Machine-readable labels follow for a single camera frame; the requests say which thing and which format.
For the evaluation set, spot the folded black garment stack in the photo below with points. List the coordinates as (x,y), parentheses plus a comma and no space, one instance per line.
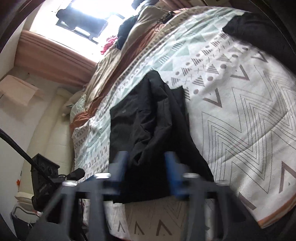
(262,33)

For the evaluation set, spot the hanging dark jacket left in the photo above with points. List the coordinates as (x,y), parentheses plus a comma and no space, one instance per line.
(74,18)

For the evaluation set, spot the patterned white geometric blanket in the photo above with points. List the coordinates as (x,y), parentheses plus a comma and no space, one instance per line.
(241,104)

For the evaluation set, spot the left pink curtain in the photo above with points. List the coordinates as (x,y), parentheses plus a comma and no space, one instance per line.
(50,60)

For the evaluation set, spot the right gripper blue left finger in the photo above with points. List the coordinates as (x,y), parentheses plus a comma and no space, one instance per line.
(117,171)

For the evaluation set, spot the plush toy on bed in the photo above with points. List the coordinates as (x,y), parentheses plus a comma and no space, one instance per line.
(66,108)

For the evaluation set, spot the beige air conditioner cover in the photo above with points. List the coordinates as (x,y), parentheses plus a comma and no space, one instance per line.
(18,91)

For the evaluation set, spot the black button-up shirt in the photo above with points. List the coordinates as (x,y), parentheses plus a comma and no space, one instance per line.
(150,121)

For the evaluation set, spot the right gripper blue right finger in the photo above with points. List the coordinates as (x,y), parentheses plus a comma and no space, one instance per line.
(179,185)

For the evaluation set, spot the light green pillow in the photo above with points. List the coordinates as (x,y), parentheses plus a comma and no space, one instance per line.
(78,105)

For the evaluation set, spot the cream padded headboard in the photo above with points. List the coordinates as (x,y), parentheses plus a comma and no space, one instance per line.
(52,136)

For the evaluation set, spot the small black device on bed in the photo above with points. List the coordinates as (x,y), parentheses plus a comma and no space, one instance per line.
(166,17)

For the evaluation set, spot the beige brown duvet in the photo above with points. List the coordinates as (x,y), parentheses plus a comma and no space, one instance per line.
(116,61)

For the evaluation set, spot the dark crumpled clothes pile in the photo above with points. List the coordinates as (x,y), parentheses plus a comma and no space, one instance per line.
(124,30)

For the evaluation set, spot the red garment by window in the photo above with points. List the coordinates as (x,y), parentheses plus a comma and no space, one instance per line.
(109,43)

